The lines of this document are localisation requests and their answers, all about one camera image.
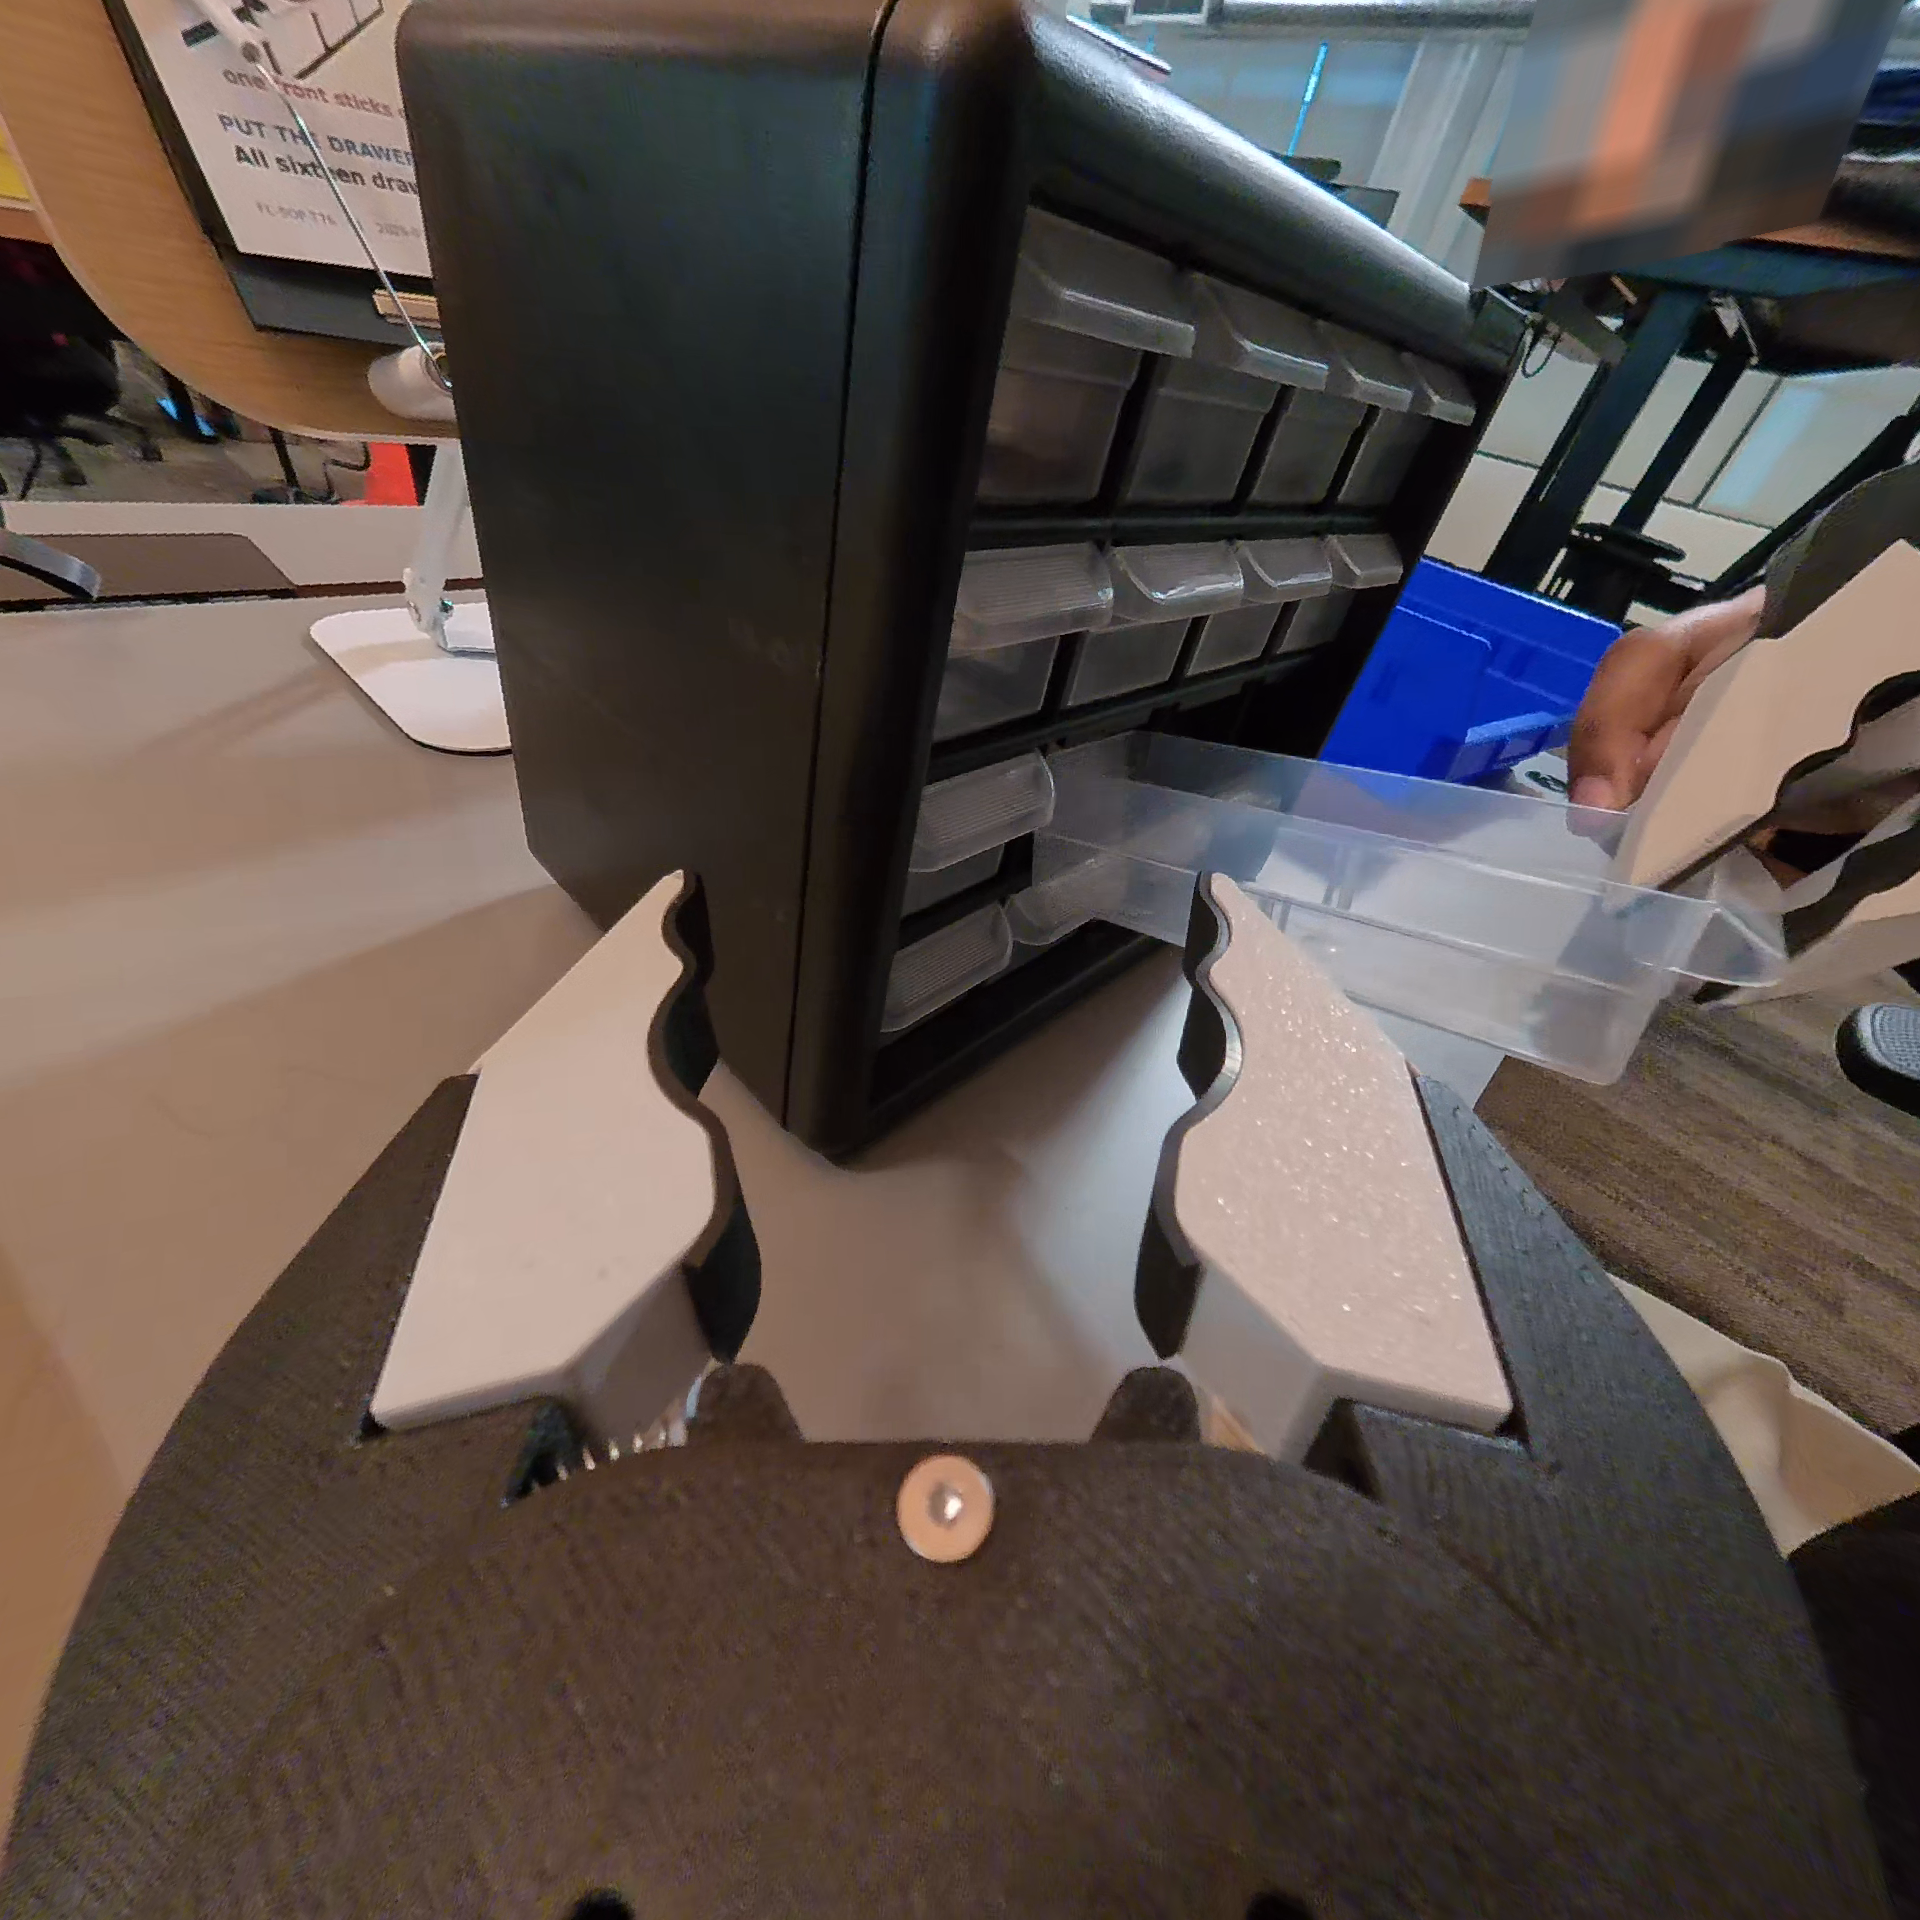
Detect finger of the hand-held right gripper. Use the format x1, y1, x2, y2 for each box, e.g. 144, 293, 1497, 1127
1711, 813, 1920, 1010
1620, 559, 1920, 892

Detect white stand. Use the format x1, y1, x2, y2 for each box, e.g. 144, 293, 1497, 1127
310, 349, 518, 758

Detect person's right hand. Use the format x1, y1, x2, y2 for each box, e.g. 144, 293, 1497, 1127
1565, 587, 1772, 813

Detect printed instruction sign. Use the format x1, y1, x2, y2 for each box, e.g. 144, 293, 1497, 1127
109, 0, 453, 336

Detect person's beige pants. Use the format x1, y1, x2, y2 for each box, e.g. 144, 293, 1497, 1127
1591, 1275, 1920, 1558

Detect curved wooden panel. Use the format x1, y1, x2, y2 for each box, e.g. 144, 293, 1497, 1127
0, 0, 470, 449

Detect dark desk mat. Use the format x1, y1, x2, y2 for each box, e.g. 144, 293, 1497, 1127
0, 536, 302, 603

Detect black office chair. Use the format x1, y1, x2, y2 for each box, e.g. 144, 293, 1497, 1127
0, 242, 167, 501

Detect silver monitor foot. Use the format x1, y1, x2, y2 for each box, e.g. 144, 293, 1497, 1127
0, 507, 109, 603

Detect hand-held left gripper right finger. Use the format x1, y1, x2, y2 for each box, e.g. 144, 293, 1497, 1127
1137, 877, 1510, 1457

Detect grey desk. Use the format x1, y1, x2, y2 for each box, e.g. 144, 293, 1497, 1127
0, 587, 1508, 1737

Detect set of small clear drawers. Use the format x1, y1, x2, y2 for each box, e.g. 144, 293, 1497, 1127
881, 205, 1475, 1038

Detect long clear plastic drawer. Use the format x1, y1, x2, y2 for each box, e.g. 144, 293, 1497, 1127
1040, 730, 1791, 1085

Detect black drawer cabinet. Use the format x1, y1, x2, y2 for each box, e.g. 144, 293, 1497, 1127
394, 0, 1519, 1166

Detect grey shoe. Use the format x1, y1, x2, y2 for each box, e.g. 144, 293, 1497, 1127
1839, 1004, 1920, 1114

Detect black metal table frame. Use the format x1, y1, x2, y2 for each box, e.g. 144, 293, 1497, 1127
1475, 137, 1920, 603

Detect blue plastic bin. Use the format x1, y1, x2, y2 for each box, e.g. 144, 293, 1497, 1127
1315, 555, 1630, 788

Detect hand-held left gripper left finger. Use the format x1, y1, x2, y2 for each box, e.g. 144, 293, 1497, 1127
368, 872, 757, 1424

